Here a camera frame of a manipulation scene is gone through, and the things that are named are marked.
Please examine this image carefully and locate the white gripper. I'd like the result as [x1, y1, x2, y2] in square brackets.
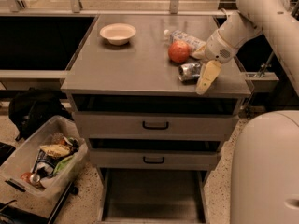
[191, 30, 238, 95]

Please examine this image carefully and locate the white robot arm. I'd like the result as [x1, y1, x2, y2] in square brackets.
[196, 0, 299, 224]

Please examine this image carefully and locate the grey drawer cabinet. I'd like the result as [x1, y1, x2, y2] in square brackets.
[61, 14, 252, 224]

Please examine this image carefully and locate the top grey drawer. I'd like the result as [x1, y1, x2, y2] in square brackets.
[74, 112, 238, 141]

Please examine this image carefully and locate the grey drawer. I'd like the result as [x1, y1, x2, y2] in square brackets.
[90, 149, 221, 171]
[74, 112, 238, 141]

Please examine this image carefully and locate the middle grey drawer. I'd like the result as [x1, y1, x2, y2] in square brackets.
[90, 149, 221, 171]

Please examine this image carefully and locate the bottom open drawer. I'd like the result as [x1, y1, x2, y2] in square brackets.
[97, 169, 209, 224]

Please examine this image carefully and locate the red can in bin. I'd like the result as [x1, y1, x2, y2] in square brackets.
[21, 172, 40, 185]

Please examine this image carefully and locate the plastic water bottle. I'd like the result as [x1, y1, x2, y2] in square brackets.
[164, 30, 206, 52]

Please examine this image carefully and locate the red apple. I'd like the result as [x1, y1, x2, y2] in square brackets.
[168, 40, 190, 63]

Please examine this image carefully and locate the white ceramic bowl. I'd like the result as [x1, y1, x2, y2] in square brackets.
[99, 23, 136, 46]

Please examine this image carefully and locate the green snack bag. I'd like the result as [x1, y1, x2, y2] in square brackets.
[53, 155, 73, 175]

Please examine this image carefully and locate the yellow chip bag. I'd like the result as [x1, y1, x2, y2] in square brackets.
[40, 144, 71, 158]

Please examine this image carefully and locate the black backpack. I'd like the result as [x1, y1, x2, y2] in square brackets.
[8, 89, 72, 141]

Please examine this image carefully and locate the clear plastic bin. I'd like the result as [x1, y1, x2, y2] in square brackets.
[0, 116, 88, 217]

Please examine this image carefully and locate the black cart under bin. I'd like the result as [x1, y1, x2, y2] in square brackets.
[0, 180, 79, 224]

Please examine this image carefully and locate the metal clamp bracket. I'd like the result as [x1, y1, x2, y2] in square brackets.
[255, 52, 275, 78]

